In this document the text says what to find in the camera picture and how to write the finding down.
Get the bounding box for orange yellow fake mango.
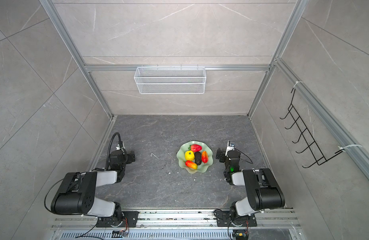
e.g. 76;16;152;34
185;161;198;170

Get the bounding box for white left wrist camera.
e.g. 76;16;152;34
116;142;126;152

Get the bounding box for yellow fake lemon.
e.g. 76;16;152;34
184;151;195;161

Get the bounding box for red fake strawberry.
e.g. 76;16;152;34
188;144;202;153

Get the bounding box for black corrugated cable conduit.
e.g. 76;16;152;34
105;131;122;170

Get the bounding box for light green wavy fruit bowl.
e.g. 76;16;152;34
177;141;213;174

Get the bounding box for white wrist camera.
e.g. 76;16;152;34
226;141;235;152
116;142;126;152

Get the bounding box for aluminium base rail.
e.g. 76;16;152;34
46;209;305;240

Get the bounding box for black wire hook rack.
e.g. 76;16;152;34
280;89;345;169

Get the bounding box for white wire mesh basket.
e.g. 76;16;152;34
134;66;206;94

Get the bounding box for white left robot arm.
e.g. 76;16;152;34
50;149;136;227

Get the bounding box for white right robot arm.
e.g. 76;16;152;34
216;148;285;220

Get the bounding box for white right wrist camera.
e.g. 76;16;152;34
226;141;235;152

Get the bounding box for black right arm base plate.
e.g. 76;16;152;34
213;209;257;227

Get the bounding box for red yellow fake mango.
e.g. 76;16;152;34
201;151;208;164

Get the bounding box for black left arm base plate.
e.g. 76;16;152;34
96;211;140;228

